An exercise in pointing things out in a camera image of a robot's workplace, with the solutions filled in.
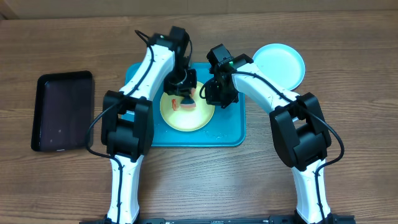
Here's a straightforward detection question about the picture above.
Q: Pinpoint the yellow-green plate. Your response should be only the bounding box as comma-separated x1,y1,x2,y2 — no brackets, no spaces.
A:
160,82,215,132

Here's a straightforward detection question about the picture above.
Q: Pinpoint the light blue plate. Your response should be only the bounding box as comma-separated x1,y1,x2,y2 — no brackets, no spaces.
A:
252,44,305,91

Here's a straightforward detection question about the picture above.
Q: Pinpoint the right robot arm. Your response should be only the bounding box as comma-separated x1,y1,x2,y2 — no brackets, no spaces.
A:
200,44,331,223

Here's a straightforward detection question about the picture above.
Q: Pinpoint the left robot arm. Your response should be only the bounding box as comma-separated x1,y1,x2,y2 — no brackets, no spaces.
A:
100,26,197,223

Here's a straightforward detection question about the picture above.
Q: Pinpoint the teal plastic tray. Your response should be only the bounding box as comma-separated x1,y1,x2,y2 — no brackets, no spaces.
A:
123,62,247,148

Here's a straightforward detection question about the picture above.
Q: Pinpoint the black rectangular tray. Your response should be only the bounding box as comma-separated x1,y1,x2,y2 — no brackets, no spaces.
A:
31,70,95,152

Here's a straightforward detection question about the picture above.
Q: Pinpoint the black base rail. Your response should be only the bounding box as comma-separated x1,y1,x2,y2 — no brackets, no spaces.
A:
79,214,356,224

